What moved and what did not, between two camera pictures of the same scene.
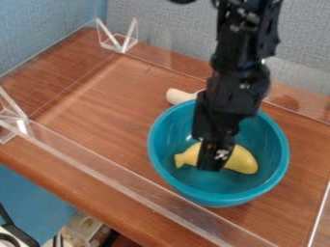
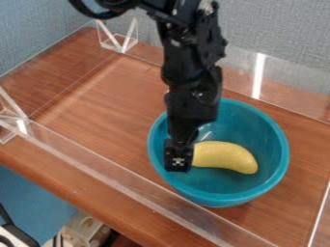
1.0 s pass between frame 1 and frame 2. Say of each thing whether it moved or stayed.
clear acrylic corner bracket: stayed
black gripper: moved
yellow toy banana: stayed
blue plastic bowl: stayed
